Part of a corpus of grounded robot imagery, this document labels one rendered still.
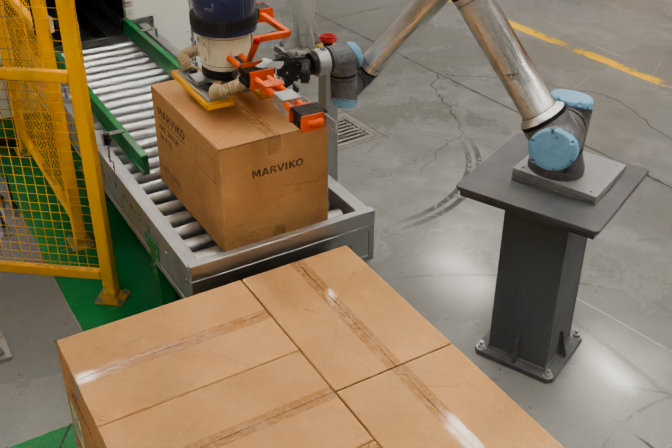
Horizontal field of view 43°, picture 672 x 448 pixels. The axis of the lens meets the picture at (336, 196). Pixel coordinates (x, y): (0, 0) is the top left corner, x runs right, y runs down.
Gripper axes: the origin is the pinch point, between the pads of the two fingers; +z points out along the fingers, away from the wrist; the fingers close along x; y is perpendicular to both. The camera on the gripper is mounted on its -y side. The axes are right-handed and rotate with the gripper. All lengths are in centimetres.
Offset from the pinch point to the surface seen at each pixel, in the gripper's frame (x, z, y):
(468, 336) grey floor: -114, -71, -28
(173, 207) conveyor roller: -60, 22, 35
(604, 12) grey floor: -113, -408, 233
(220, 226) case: -49, 18, -2
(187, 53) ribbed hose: -4.8, 7.7, 43.4
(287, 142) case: -22.6, -6.4, -4.5
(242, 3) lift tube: 18.8, -2.7, 16.8
